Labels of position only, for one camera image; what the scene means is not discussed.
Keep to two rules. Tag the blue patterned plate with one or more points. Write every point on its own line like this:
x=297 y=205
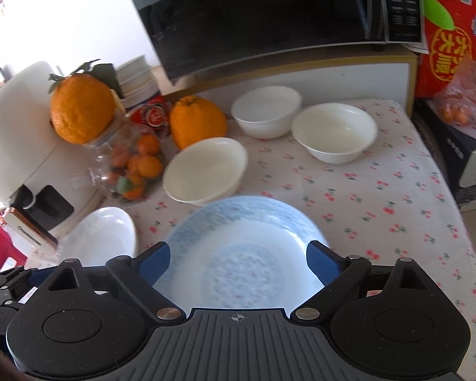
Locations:
x=242 y=254

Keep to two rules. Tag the white swirl-patterned plate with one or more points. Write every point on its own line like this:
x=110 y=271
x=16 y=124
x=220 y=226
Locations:
x=99 y=236

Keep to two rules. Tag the plastic bag of oranges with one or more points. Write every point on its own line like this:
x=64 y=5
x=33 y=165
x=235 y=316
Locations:
x=466 y=99

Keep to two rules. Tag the large orange with leaves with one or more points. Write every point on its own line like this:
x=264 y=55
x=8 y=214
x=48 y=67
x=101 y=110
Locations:
x=81 y=111

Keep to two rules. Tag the stack of white dishes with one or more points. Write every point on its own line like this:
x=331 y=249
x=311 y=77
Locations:
x=137 y=79

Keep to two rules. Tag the red carton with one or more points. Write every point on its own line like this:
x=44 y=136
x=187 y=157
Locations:
x=448 y=47

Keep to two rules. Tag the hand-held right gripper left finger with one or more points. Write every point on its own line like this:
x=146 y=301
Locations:
x=155 y=261

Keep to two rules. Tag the glass jar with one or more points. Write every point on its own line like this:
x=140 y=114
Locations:
x=103 y=166

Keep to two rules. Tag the cherry-print tablecloth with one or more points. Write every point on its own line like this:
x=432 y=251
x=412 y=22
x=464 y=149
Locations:
x=341 y=206

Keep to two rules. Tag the white bowl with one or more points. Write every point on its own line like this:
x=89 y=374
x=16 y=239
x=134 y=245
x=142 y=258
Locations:
x=266 y=109
x=204 y=170
x=334 y=131

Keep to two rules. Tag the black carton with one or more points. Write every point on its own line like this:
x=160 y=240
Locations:
x=452 y=147

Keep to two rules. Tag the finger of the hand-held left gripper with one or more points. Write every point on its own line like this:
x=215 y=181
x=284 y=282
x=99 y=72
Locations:
x=8 y=281

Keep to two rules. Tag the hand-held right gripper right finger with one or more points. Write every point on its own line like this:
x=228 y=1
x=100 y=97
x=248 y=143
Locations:
x=321 y=262

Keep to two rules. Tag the black microwave oven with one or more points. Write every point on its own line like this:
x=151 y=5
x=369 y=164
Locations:
x=261 y=12

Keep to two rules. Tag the pile of small mandarins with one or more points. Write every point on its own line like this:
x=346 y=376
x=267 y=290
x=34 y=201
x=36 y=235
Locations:
x=142 y=162

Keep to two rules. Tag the cream air fryer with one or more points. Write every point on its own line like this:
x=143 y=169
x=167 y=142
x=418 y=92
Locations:
x=20 y=127

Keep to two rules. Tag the red drink can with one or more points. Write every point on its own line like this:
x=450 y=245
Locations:
x=152 y=117

